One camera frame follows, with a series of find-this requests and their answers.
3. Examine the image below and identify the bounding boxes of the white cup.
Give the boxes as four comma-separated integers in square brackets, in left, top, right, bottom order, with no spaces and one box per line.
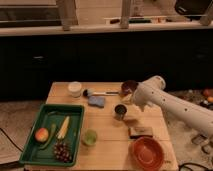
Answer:
[68,81,82,98]

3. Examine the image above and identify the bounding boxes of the green chili pepper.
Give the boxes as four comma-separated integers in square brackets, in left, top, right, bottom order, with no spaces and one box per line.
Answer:
[39,124,57,150]

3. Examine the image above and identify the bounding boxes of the green plastic tray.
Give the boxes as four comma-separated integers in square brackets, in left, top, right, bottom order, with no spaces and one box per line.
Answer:
[19,104,84,167]

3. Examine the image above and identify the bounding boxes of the dark brown sponge block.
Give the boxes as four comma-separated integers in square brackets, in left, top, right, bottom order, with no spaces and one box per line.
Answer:
[129,127,153,139]

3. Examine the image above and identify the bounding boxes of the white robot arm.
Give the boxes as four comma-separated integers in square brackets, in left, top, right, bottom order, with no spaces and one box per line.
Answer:
[132,76,213,138]

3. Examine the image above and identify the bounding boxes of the black floor cable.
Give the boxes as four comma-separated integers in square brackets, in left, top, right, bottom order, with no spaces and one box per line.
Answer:
[0,127,24,154]

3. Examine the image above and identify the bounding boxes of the green plastic cup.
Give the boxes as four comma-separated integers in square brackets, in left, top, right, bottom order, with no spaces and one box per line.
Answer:
[82,129,97,146]

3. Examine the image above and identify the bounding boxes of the dark red bowl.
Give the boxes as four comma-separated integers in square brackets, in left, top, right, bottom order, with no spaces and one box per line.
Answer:
[121,80,138,96]

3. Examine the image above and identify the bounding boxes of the dish brush with white handle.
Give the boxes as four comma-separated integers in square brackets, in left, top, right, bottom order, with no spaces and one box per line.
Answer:
[83,89,119,97]

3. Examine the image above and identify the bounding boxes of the dark metal cup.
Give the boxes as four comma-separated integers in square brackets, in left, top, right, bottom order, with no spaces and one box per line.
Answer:
[114,104,127,120]

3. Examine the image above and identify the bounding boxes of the orange terracotta bowl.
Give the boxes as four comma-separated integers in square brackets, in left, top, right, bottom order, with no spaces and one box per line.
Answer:
[131,137,164,171]

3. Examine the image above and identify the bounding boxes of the yellow corn cob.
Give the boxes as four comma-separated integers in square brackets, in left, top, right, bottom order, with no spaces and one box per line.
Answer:
[57,116,70,139]

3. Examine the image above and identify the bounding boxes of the red yellow apple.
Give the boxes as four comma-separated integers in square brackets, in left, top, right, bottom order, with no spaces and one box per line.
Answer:
[35,128,49,142]

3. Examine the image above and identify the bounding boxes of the dark grape bunch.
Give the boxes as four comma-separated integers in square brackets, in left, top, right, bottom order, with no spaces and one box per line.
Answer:
[53,141,72,163]

